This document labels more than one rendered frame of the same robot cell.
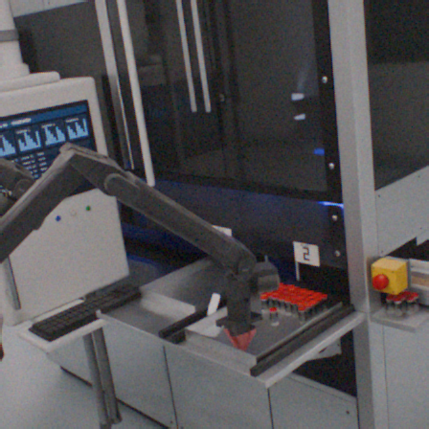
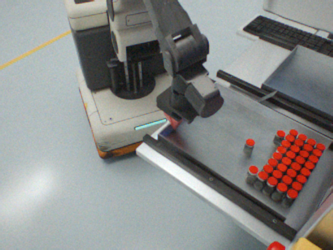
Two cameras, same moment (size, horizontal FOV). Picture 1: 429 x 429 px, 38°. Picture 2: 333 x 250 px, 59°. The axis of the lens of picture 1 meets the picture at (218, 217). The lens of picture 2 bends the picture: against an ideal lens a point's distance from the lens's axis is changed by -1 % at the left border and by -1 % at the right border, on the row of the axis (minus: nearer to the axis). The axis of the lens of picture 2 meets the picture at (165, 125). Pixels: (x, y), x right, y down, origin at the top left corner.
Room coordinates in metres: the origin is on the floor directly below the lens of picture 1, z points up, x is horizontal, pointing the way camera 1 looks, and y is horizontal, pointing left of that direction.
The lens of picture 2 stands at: (1.27, -0.51, 1.47)
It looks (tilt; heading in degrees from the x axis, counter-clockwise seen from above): 48 degrees down; 81
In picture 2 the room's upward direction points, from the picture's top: straight up
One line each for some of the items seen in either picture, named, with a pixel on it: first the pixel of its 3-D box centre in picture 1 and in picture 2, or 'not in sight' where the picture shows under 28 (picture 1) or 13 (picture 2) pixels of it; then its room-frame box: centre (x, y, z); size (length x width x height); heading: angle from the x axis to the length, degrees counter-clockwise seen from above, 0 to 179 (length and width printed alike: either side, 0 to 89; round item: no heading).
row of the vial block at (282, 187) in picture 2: (296, 300); (294, 168); (1.62, -0.18, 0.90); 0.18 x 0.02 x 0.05; 41
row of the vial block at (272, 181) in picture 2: (290, 303); (285, 163); (1.60, -0.17, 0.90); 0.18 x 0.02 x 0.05; 41
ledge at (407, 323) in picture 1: (406, 313); not in sight; (1.51, -0.46, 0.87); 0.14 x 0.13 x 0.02; 132
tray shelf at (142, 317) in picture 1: (231, 309); (283, 117); (1.68, 0.00, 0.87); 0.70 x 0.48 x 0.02; 42
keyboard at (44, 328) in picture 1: (91, 308); (294, 37); (1.95, 0.46, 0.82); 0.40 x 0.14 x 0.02; 132
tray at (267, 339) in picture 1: (264, 321); (243, 141); (1.53, -0.08, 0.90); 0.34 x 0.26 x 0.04; 131
